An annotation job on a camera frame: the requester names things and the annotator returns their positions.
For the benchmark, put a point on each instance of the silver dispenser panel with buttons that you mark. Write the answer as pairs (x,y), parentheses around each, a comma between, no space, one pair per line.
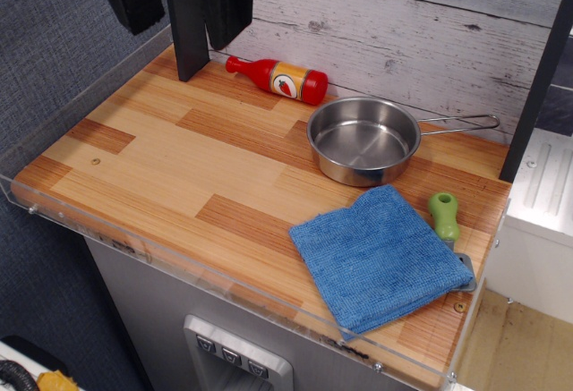
(226,361)

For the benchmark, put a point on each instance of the green handled grey toy spatula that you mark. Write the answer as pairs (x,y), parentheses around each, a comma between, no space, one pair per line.
(443,208)

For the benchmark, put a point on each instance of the yellow object at corner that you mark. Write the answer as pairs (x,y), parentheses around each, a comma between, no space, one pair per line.
(56,381)

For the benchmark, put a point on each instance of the white toy sink unit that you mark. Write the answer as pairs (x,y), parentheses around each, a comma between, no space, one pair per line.
(531,258)

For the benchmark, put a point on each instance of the red toy sauce bottle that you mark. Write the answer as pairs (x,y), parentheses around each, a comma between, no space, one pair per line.
(287,80)

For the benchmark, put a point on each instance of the grey toy fridge cabinet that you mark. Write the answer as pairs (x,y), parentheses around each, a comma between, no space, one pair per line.
(153,305)

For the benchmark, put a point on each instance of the dark post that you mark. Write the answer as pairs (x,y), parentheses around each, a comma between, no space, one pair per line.
(554,47)
(189,37)

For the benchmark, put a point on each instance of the blue microfiber napkin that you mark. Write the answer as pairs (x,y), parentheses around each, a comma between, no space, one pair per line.
(376,261)

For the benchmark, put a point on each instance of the steel pan with wire handle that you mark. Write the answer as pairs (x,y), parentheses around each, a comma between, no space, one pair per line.
(366,142)

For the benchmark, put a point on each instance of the dark right post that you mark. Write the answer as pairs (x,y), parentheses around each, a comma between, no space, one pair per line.
(554,47)

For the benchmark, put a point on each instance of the dark left post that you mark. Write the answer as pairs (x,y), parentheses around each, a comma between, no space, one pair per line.
(189,37)

